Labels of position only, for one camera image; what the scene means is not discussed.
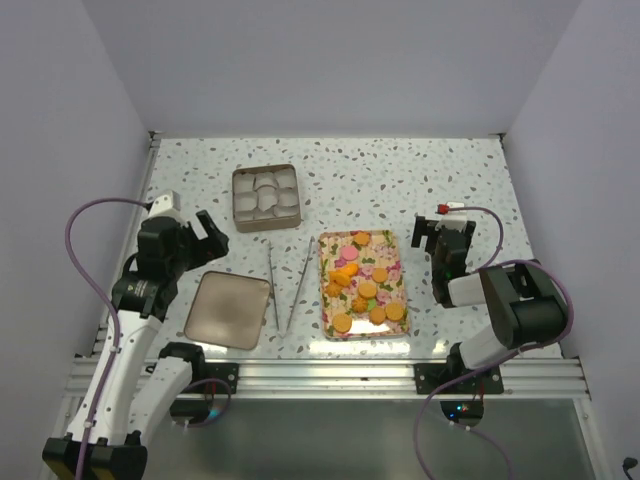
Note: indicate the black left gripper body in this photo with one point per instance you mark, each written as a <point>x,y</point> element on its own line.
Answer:
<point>190,254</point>

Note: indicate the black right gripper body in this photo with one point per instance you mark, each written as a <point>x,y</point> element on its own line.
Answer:
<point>434,266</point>

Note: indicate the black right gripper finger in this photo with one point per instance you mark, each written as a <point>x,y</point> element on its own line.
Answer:
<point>425,229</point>
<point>468,233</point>

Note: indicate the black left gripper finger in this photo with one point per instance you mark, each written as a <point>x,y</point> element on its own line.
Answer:
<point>207,223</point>
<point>215,244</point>

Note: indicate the round sandwich cookie top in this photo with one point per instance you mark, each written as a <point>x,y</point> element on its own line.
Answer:
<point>362,238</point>

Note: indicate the round sandwich cookie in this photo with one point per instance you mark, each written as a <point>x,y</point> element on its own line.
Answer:
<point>379,275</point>
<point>342,323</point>
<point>395,312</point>
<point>367,290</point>
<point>362,238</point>

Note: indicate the gold square cookie tin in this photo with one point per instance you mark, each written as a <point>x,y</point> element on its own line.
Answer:
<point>266,198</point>

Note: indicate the pink round cookie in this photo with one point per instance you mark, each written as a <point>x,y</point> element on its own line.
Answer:
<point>349,253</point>

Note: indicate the floral rectangular tray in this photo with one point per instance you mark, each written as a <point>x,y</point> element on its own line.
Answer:
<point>381,252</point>

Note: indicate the orange flower cookie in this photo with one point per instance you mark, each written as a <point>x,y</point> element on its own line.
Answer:
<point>359,305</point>
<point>344,275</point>

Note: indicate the metal serving tongs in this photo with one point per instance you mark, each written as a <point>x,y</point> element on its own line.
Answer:
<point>287,272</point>

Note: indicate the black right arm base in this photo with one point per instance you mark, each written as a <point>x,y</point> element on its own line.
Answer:
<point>428,377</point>

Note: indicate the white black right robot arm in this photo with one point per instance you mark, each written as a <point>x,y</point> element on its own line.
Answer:
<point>524,305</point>

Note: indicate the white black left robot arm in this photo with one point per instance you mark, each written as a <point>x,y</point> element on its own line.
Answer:
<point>109,436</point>

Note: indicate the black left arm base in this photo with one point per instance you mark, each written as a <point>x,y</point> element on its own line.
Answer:
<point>225,371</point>

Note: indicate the gold square tin lid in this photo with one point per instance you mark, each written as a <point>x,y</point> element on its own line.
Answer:
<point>228,310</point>

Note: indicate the round sandwich cookie front right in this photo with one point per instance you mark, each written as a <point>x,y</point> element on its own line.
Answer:
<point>395,312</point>

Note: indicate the round sandwich cookie middle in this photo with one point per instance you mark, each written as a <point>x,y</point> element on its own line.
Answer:
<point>367,290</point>

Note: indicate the orange flower cookie front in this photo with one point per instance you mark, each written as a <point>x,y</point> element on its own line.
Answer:
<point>359,305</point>

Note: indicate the round sandwich cookie front left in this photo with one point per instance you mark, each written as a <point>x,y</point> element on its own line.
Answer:
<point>342,323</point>

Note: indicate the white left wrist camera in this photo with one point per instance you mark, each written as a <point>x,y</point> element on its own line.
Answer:
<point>167,204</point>

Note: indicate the aluminium frame rail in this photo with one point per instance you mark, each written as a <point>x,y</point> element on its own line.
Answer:
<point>380,183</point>

